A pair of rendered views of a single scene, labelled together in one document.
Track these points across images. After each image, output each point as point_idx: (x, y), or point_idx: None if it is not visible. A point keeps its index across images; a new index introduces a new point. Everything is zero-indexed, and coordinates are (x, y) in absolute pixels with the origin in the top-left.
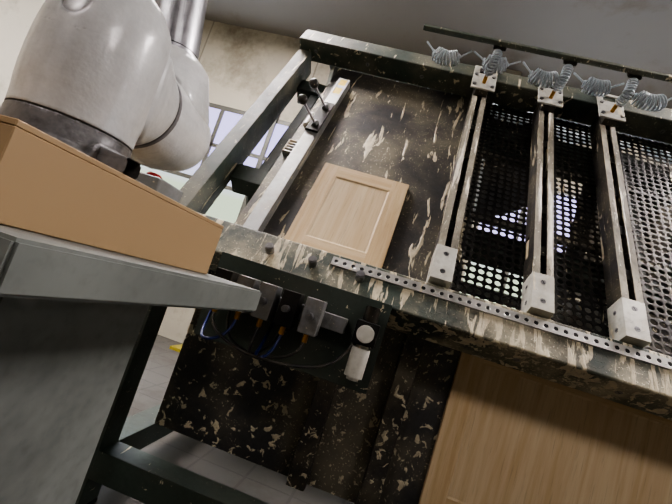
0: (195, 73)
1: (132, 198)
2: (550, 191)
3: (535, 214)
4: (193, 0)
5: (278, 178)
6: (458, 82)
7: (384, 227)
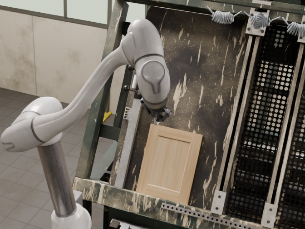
0: (79, 222)
1: None
2: (290, 136)
3: (276, 159)
4: (67, 196)
5: (125, 146)
6: (240, 16)
7: (188, 172)
